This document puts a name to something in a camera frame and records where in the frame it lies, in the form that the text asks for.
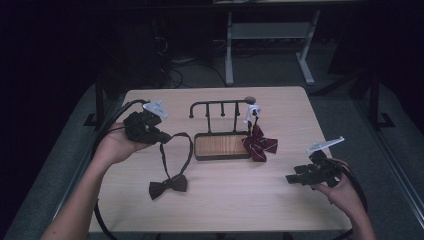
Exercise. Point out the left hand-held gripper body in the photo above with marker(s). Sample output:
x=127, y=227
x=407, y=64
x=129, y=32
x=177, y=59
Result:
x=141, y=128

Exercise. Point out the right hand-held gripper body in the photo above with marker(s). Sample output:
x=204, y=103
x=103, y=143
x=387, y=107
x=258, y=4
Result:
x=325, y=168

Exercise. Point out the dark brown bow tie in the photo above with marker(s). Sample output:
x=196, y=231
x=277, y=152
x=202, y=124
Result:
x=168, y=185

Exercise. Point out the red striped bow tie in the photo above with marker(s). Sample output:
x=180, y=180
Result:
x=258, y=143

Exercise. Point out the black hook rack wooden base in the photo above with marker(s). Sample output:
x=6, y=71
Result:
x=221, y=145

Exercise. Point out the person's left hand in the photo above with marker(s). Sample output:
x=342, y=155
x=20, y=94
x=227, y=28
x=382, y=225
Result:
x=115, y=146

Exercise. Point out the person's right hand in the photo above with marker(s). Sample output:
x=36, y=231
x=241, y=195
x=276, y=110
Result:
x=343, y=196

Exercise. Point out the black metal stand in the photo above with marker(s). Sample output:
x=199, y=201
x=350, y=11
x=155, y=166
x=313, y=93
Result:
x=99, y=103
x=375, y=103

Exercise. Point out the metal floor rail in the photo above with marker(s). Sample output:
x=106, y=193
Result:
x=75, y=173
x=393, y=156

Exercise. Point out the white metal desk frame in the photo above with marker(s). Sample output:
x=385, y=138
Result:
x=270, y=30

